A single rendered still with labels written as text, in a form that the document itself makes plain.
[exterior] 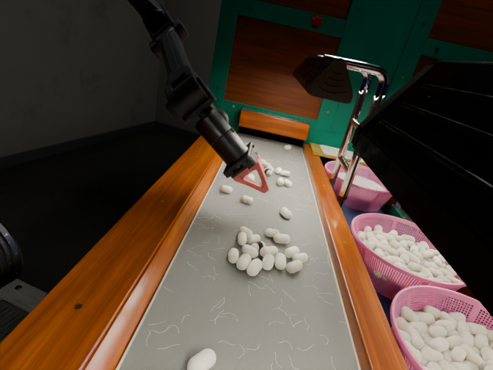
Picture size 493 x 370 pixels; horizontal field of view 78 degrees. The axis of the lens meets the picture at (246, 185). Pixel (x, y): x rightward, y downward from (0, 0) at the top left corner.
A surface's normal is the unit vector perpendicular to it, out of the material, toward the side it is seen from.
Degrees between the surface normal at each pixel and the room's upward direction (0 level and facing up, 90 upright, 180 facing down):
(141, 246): 0
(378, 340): 0
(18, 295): 0
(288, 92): 90
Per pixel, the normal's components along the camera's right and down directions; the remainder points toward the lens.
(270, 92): -0.09, 0.39
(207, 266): 0.20, -0.90
